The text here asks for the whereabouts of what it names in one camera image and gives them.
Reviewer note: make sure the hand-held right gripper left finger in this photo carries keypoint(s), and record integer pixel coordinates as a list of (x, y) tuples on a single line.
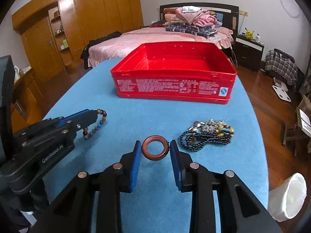
[(136, 165)]

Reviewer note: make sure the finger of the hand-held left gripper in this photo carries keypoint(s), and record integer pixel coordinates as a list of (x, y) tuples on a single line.
[(82, 123), (60, 119)]

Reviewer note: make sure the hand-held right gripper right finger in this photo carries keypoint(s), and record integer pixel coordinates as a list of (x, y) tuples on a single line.
[(175, 165)]

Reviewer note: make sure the red tin box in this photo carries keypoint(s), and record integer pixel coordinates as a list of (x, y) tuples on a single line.
[(170, 87)]

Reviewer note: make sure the wooden desk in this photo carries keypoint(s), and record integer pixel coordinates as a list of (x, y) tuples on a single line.
[(26, 97)]

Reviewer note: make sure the blue tablecloth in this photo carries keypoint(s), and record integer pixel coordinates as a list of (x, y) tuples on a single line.
[(150, 121)]

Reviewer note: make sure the white kettle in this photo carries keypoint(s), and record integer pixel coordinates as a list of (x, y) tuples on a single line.
[(16, 72)]

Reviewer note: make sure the black garment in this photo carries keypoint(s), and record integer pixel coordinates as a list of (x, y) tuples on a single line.
[(102, 40)]

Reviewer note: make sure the bed with pink bedspread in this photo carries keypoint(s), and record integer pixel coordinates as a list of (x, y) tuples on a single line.
[(145, 38)]

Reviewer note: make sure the wooden wardrobe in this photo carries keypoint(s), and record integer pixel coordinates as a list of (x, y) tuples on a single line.
[(97, 9)]

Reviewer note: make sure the white bin bag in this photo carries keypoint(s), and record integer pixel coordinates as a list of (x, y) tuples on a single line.
[(289, 199)]

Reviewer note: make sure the wooden stool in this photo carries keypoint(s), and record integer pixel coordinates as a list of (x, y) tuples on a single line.
[(291, 133)]

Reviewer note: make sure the dark red cloth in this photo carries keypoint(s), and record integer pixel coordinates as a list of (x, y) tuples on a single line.
[(158, 25)]

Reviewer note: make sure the white bathroom scale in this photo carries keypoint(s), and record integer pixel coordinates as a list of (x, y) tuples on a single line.
[(281, 93)]

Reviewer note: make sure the dark nightstand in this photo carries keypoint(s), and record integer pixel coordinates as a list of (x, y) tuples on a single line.
[(247, 53)]

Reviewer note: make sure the folded plaid cloth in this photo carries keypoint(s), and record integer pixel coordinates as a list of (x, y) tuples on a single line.
[(189, 30)]

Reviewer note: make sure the white paper box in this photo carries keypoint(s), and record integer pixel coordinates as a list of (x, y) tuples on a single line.
[(305, 122)]

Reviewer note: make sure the pile of pink blankets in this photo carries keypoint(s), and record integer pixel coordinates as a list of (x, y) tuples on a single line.
[(184, 17)]

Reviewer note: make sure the yellow plush toy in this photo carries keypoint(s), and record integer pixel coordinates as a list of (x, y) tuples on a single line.
[(249, 34)]

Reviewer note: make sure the white bottle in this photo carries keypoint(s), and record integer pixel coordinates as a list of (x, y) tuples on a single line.
[(257, 37)]

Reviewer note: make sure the blue pillow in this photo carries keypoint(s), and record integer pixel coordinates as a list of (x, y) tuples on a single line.
[(220, 18)]

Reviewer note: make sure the dark floral curtain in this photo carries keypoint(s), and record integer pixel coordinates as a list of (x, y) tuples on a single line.
[(306, 85)]

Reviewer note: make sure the white garment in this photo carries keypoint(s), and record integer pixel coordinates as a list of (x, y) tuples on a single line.
[(190, 9)]

